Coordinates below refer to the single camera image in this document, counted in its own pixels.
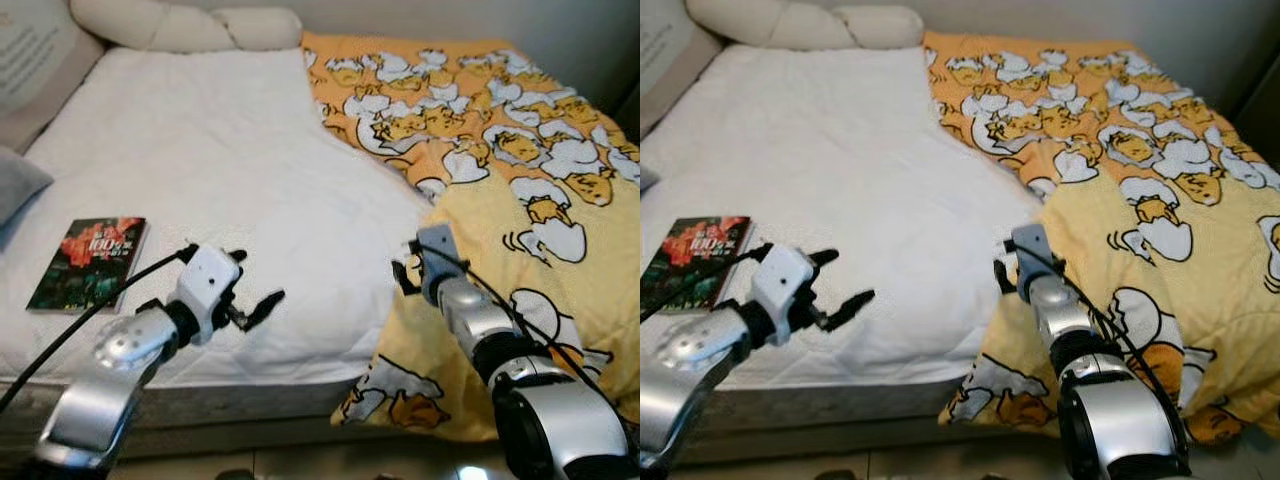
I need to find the dark city cover book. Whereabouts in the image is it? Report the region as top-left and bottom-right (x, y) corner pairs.
(642, 215), (754, 314)
(27, 217), (150, 314)

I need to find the grey bed base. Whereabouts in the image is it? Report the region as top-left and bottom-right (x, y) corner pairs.
(0, 374), (383, 462)
(700, 379), (993, 462)

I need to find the white quilted mattress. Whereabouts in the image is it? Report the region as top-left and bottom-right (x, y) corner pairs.
(0, 45), (441, 387)
(640, 45), (1047, 392)

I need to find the yellow cartoon egg blanket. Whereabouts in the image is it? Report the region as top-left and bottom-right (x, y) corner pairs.
(922, 30), (1280, 447)
(300, 32), (641, 443)

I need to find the cream bolster pillow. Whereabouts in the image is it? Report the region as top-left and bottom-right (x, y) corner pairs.
(70, 0), (304, 54)
(685, 0), (927, 52)

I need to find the grey printed fabric headboard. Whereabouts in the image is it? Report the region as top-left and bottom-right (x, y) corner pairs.
(640, 0), (727, 142)
(0, 0), (107, 157)

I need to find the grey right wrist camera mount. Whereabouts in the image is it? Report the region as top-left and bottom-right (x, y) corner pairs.
(1005, 224), (1057, 302)
(415, 224), (470, 307)

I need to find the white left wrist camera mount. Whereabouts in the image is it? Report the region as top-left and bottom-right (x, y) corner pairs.
(752, 245), (817, 347)
(178, 245), (244, 344)

